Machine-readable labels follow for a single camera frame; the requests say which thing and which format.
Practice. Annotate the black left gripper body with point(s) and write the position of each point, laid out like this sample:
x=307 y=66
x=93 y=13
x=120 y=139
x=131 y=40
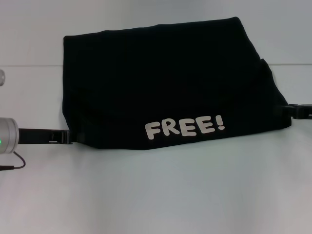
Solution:
x=34 y=136

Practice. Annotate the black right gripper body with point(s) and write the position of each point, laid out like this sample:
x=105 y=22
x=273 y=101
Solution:
x=303 y=111

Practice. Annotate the black t-shirt with FREE print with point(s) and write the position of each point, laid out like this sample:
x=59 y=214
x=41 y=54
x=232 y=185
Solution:
x=158 y=73

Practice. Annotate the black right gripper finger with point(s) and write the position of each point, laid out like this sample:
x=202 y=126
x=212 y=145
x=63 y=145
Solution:
x=286 y=110

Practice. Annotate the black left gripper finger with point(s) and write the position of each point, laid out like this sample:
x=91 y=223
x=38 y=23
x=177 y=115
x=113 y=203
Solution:
x=68 y=137

